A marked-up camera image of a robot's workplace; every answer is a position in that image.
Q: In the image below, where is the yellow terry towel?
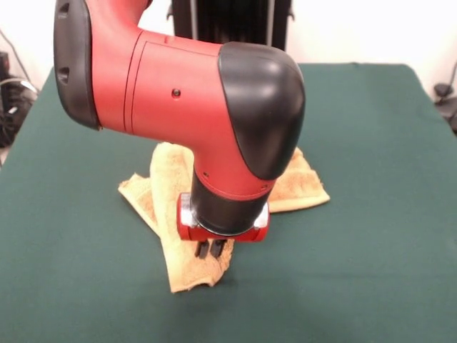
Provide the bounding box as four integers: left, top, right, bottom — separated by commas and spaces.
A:
117, 141, 331, 294

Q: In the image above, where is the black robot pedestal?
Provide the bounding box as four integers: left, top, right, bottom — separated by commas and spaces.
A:
166, 0, 296, 51

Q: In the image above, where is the black clamp stand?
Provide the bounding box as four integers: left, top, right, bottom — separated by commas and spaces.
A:
433, 82, 457, 135

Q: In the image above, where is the dark green table cloth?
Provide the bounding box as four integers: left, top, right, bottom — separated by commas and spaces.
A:
0, 62, 457, 343

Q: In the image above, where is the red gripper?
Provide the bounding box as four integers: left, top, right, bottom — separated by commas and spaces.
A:
178, 192, 271, 259

